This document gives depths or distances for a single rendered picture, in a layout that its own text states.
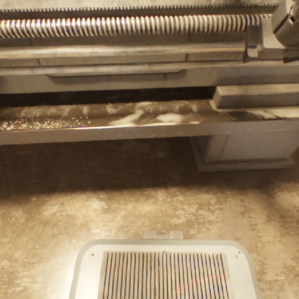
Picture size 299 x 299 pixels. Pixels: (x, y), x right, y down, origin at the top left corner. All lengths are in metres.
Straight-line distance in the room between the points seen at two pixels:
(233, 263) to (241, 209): 0.42
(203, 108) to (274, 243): 0.63
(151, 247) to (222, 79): 0.61
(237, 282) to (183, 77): 0.65
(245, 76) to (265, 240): 0.67
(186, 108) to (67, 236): 0.72
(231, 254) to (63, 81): 0.76
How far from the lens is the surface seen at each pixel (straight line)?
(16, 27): 0.69
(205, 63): 0.72
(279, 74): 0.95
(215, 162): 1.16
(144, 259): 0.72
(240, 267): 0.76
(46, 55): 0.70
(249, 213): 1.13
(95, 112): 0.86
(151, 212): 1.04
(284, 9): 0.52
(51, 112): 0.91
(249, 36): 0.55
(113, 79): 0.81
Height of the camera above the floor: 0.96
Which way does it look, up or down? 51 degrees down
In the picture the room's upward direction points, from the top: straight up
